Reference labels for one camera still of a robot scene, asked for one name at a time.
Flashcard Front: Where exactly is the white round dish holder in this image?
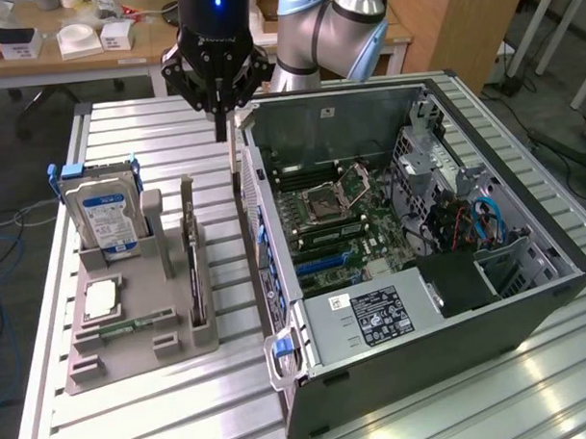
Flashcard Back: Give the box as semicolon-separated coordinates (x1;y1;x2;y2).
55;22;106;62

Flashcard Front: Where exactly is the green motherboard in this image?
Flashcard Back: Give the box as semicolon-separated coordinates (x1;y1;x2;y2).
269;154;424;299

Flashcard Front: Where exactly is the small white labelled box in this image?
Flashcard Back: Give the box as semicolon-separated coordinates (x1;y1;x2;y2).
97;19;137;53

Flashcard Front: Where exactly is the white box black top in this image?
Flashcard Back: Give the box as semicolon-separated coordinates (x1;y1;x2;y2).
0;25;45;63

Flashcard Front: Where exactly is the graphics card with metal bracket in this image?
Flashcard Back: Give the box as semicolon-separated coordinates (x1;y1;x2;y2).
179;172;208;331

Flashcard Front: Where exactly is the metal socket cover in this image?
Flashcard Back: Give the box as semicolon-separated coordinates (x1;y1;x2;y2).
336;161;374;208

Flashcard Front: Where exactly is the open black PC case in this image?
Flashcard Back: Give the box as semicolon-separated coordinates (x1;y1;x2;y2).
224;71;586;439

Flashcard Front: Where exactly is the blue floor cable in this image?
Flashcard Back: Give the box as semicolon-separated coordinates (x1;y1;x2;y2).
0;223;31;412

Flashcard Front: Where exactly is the black lamp base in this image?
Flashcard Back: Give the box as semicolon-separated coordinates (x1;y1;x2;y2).
160;0;182;29

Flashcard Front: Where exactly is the black office chair base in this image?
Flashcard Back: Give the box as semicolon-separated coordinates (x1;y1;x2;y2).
6;81;82;142

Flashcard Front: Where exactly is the white paper stack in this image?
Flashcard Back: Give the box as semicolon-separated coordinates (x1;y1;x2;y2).
250;16;281;49

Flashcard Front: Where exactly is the green RAM stick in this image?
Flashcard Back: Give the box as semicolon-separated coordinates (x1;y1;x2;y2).
98;308;177;341

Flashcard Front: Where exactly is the silver CPU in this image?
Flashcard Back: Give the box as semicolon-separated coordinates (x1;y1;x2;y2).
82;279;123;325

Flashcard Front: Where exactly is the metal disk bay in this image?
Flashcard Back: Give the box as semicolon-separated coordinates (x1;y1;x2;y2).
388;121;471;236

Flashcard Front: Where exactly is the CPU socket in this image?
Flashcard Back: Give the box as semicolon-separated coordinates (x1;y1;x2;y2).
301;182;347;226

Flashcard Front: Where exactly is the black RAM stick white label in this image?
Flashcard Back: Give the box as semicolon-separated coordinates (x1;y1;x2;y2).
297;218;369;250

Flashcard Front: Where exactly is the black floor stand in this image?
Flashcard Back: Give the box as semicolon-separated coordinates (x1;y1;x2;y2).
527;124;586;167

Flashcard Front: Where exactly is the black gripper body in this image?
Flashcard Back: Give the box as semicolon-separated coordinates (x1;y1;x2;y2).
175;0;257;90

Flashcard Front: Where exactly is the hard disk with blue caddy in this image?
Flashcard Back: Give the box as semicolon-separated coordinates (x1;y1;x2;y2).
44;154;155;264

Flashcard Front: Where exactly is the red wire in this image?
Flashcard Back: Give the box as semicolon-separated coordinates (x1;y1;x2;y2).
453;207;471;246

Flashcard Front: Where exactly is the white table frame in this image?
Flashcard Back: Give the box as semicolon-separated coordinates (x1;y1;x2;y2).
503;0;586;113

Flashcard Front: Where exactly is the grey floor cable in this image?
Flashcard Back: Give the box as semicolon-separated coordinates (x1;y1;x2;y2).
0;197;66;230

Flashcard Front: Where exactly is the grey power supply unit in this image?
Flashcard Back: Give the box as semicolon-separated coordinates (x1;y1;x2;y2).
299;267;447;366

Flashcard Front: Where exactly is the wooden cabinet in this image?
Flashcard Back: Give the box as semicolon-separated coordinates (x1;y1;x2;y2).
399;0;534;88

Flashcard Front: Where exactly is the blue expansion slot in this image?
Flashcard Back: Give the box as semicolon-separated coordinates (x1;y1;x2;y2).
293;253;350;279

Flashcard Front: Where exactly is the grey printed parts rack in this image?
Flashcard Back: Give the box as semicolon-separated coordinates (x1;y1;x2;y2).
56;186;224;398

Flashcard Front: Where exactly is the wooden desk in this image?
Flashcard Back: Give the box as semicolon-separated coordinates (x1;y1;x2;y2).
0;0;416;104

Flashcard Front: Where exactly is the blue wire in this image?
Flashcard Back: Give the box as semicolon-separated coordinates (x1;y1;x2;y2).
469;195;511;249

